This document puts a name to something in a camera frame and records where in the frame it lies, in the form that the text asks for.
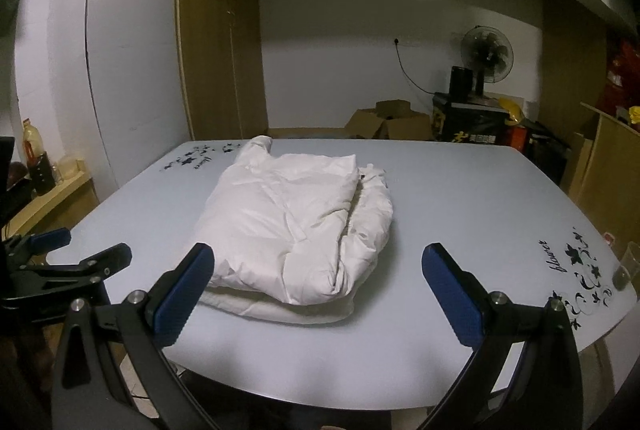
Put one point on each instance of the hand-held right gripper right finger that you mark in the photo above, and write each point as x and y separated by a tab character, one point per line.
452	297

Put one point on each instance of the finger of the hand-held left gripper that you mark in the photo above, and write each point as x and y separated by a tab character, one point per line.
107	259
50	239

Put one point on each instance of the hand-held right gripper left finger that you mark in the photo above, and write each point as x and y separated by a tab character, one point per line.
182	297

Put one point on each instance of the white puffer jacket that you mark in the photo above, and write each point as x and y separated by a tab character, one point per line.
290	220

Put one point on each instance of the wooden side shelf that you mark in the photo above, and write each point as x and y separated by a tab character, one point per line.
65	200

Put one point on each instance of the dark sauce bottle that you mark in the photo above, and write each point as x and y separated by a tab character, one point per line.
41	175

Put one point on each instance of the clear glass jar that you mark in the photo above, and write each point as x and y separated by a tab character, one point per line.
66	169

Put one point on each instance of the amber oil bottle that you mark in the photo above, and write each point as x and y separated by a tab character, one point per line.
31	140

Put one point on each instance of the red box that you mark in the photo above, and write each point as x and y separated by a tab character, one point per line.
516	136

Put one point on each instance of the black printed box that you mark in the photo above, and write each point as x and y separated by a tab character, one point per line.
470	122

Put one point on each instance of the black bag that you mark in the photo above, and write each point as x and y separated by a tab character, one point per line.
547	147

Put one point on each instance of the clear drinking glass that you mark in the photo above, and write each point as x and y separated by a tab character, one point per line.
627	267

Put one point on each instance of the open cardboard box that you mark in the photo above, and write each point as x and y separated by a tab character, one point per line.
392	122

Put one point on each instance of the yellow plastic toy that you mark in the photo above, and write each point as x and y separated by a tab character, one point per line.
512	110

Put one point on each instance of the flat cardboard box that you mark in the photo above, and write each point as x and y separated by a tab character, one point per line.
305	132

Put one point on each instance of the wooden cabinet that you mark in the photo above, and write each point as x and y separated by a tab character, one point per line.
610	160

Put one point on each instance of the black cylinder speaker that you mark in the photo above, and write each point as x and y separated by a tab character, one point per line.
460	82

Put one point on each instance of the wooden wardrobe panel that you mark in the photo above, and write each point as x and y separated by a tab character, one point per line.
220	45

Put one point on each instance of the black electric fan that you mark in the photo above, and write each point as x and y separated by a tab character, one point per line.
486	52

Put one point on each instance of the red packets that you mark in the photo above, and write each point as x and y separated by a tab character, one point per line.
622	70

